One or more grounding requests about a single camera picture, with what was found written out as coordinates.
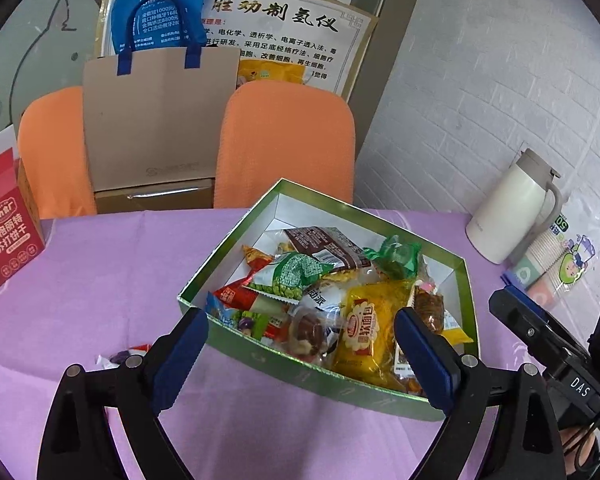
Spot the spicy strip clear pack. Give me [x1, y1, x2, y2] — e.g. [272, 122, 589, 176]
[413, 280, 445, 335]

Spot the brown paper bag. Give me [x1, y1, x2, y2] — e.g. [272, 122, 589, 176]
[83, 47, 240, 192]

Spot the blue green plum bag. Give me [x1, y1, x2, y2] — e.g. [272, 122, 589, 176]
[204, 292, 287, 344]

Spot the orange chair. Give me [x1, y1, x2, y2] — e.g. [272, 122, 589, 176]
[213, 79, 355, 208]
[18, 86, 97, 220]

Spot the green foil candy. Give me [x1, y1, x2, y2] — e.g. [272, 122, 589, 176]
[363, 235, 422, 281]

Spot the right orange chair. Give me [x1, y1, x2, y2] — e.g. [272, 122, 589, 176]
[213, 79, 355, 208]

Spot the blue tote bag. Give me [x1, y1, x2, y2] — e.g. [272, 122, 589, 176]
[111, 0, 207, 75]

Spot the red cracker box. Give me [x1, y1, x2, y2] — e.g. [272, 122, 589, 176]
[0, 126, 45, 287]

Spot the red white small bag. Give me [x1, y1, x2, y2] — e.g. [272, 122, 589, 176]
[96, 344, 151, 370]

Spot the brown label popcorn bag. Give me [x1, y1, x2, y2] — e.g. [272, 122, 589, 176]
[284, 226, 372, 271]

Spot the date walnut clear pack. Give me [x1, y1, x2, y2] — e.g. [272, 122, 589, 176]
[287, 306, 342, 363]

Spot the purple tablecloth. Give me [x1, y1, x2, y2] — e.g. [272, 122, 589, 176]
[0, 207, 546, 480]

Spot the yellow chips bag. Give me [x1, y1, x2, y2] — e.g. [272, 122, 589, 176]
[441, 311, 474, 347]

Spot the green gift box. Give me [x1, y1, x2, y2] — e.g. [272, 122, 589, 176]
[175, 178, 481, 423]

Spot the left orange chair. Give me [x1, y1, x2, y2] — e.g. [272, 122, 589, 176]
[18, 86, 97, 220]

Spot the white wall poster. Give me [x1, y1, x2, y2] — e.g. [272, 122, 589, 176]
[202, 0, 377, 99]

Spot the white thermos jug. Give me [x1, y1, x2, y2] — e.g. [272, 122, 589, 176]
[465, 148, 564, 264]

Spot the person right hand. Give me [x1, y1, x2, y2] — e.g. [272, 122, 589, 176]
[559, 428, 596, 474]

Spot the red broad bean bag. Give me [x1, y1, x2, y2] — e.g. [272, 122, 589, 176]
[213, 245, 289, 316]

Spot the clear yellow bread pack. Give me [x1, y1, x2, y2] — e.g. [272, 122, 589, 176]
[330, 278, 415, 392]

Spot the green pea bag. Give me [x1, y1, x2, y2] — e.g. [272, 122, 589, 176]
[245, 252, 335, 304]

